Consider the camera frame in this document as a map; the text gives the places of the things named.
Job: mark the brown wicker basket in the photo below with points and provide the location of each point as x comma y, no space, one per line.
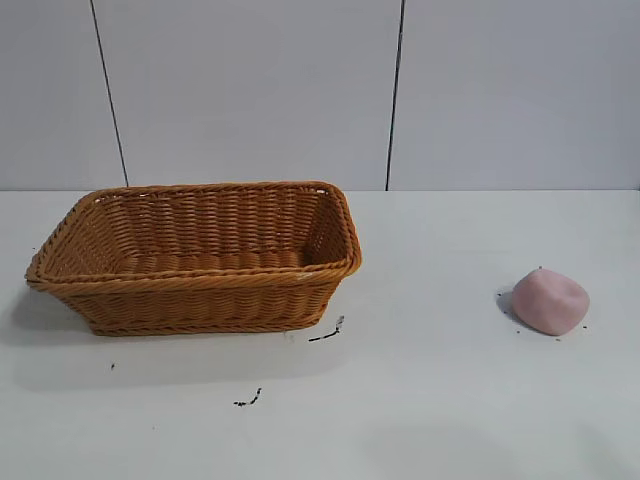
200,295

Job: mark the pink peach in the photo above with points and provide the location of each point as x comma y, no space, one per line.
550,302

